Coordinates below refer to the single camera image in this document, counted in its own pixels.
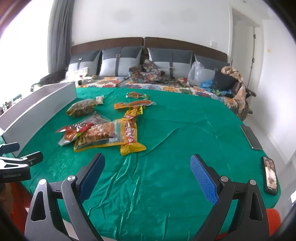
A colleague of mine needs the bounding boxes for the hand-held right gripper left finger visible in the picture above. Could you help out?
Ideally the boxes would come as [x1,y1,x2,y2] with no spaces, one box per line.
[24,152,107,241]

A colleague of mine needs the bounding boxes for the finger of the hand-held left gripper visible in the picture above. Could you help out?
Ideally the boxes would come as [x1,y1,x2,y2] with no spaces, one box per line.
[0,151,44,171]
[0,142,20,154]

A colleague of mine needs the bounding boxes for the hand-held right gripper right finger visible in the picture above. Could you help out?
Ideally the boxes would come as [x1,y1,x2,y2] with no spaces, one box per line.
[190,153,271,241]

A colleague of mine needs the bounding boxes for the large orange-rimmed packet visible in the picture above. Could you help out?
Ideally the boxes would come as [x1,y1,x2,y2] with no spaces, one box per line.
[73,119,126,153]

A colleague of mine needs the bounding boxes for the white cardboard box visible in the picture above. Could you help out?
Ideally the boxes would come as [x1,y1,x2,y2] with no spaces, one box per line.
[0,82,77,158]

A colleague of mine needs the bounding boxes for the red sausage packet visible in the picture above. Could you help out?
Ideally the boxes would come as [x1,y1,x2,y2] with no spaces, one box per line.
[55,123,94,133]

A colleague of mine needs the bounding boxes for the long yellow packet red label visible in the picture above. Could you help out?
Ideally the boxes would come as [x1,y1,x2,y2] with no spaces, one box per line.
[120,118,147,156]

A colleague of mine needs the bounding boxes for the clear packet pale chunks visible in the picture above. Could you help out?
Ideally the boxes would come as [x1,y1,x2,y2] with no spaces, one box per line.
[80,111,110,126]

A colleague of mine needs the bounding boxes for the brown nuts bag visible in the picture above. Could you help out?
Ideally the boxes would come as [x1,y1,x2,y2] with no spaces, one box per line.
[66,98,97,117]

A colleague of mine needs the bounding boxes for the small yellow packet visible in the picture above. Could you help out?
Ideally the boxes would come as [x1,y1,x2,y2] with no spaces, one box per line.
[124,107,144,120]

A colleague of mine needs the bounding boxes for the orange sausage packet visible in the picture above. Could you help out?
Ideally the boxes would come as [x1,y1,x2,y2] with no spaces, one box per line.
[114,99,156,110]

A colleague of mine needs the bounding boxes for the small green packet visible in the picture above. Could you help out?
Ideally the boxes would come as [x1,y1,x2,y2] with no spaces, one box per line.
[126,92,151,100]

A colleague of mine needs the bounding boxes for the orange fabric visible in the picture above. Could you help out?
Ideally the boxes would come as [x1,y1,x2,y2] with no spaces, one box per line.
[5,181,281,241]

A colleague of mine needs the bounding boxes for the green satin cloth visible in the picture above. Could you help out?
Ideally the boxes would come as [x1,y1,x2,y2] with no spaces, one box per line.
[0,87,281,241]

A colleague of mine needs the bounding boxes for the grey phone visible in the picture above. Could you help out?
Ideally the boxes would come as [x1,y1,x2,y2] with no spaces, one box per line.
[240,125,263,151]

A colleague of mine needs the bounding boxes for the black phone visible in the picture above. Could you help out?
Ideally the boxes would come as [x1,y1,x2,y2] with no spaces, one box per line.
[261,156,278,196]

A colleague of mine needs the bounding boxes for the black plastic bag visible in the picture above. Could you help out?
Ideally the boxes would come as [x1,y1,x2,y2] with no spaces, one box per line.
[30,70,67,92]

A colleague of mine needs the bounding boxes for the blue plastic bag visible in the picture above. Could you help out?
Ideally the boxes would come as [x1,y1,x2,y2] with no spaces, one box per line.
[200,79,215,90]

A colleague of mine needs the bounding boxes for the dark wooden chair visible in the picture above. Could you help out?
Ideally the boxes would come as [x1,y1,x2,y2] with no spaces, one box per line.
[232,81,257,121]

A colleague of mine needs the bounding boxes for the white plastic bag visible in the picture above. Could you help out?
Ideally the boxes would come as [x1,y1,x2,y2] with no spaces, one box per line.
[65,67,89,78]

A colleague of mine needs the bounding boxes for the clear plastic bag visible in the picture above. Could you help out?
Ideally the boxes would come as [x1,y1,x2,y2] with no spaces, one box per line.
[187,61,205,87]

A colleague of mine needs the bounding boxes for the grey two-tone pillow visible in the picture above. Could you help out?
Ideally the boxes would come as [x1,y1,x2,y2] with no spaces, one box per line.
[147,47,193,78]
[99,46,144,77]
[194,54,230,80]
[67,50,102,77]

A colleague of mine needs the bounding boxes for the floral clothing pile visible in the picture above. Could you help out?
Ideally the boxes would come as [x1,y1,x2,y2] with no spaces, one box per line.
[128,59,166,84]

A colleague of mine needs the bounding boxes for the grey curtain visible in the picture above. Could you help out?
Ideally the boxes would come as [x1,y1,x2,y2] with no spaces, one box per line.
[47,0,74,75]

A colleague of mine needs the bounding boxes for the brown headboard panel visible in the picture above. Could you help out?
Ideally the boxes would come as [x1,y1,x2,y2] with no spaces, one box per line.
[70,37,144,61]
[144,37,228,63]

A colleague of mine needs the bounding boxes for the white door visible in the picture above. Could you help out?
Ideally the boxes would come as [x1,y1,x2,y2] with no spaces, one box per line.
[230,7,264,93]

